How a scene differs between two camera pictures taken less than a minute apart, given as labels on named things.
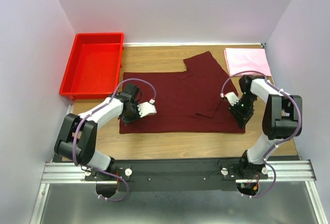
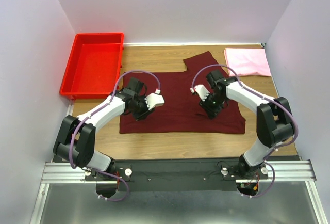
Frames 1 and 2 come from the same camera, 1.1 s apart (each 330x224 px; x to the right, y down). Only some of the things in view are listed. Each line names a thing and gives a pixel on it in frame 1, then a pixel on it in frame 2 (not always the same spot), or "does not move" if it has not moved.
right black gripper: [241, 117] → [211, 112]
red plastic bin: [94, 68] does not move
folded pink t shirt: [239, 60] does not move
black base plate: [177, 175] does not move
